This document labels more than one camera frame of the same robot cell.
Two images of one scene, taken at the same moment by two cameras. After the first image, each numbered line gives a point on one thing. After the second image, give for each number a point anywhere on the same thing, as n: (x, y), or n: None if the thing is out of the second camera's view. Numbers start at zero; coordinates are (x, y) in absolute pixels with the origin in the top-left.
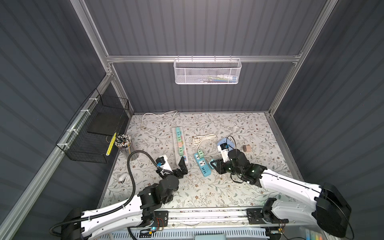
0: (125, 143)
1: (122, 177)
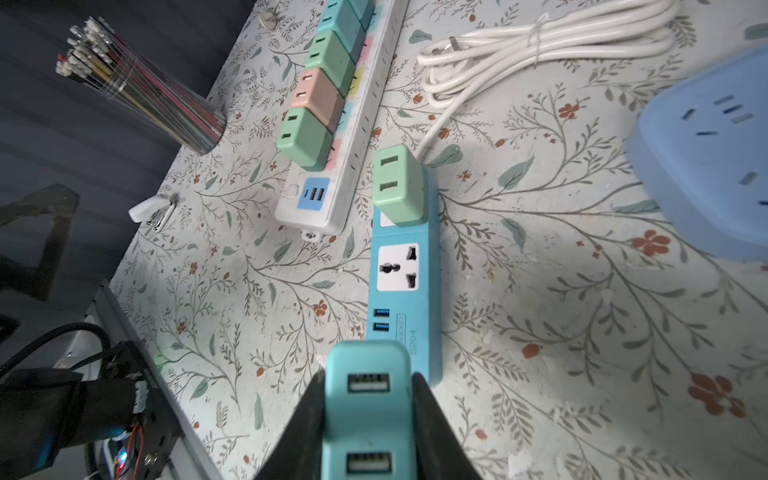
0: (96, 55)
1: (154, 211)
